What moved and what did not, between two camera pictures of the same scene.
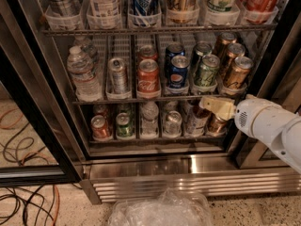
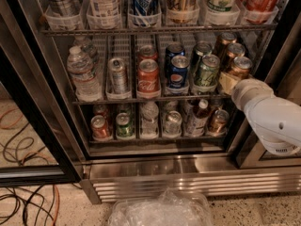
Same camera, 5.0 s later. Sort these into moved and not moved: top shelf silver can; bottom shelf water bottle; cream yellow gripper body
Moved: cream yellow gripper body
Not moved: top shelf silver can; bottom shelf water bottle
